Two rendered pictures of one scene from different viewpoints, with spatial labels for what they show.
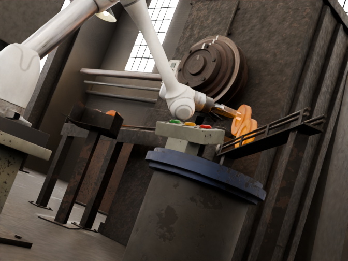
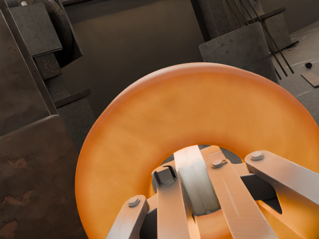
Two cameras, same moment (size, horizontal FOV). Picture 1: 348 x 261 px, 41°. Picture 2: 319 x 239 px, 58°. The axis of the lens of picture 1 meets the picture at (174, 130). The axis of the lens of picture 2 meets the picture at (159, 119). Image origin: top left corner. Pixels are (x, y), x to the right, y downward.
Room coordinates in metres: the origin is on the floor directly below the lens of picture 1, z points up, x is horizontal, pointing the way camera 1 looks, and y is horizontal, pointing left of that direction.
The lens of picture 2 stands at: (2.12, -0.12, 0.89)
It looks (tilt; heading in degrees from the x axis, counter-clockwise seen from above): 11 degrees down; 286
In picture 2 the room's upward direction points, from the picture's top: 22 degrees counter-clockwise
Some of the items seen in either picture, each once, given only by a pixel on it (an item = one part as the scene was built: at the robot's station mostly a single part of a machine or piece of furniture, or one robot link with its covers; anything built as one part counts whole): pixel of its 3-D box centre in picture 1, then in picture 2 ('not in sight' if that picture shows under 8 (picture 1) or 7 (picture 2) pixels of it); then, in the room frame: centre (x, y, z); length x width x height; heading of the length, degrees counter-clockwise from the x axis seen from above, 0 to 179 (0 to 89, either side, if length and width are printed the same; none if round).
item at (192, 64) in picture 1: (198, 66); not in sight; (2.57, -0.01, 1.11); 0.28 x 0.06 x 0.28; 46
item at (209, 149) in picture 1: (216, 149); not in sight; (2.48, -0.25, 0.68); 0.11 x 0.08 x 0.24; 136
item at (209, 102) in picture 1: (212, 106); not in sight; (2.13, -0.13, 0.81); 0.09 x 0.08 x 0.07; 101
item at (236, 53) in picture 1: (207, 73); not in sight; (2.64, -0.08, 1.11); 0.47 x 0.06 x 0.47; 46
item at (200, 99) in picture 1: (197, 101); not in sight; (2.12, -0.06, 0.81); 0.09 x 0.06 x 0.09; 11
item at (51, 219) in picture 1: (78, 164); not in sight; (2.79, 0.47, 0.36); 0.26 x 0.20 x 0.72; 81
